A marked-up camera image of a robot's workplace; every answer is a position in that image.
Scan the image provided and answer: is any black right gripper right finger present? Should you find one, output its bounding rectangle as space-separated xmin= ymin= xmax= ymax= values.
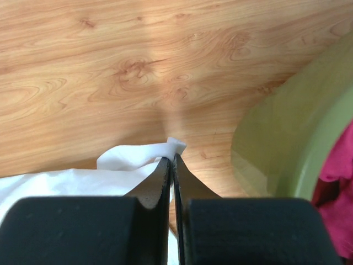
xmin=173 ymin=155 xmax=342 ymax=264

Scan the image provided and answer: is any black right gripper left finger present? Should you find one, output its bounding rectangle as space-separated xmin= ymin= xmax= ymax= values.
xmin=1 ymin=158 xmax=170 ymax=264

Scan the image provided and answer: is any white and green raglan t-shirt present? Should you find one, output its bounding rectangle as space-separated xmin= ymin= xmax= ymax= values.
xmin=1 ymin=137 xmax=186 ymax=264

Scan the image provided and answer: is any olive green plastic bin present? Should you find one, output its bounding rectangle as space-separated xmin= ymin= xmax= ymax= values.
xmin=231 ymin=34 xmax=352 ymax=200

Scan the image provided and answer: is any magenta pink t-shirt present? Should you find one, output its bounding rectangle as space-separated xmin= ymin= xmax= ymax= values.
xmin=312 ymin=124 xmax=352 ymax=261

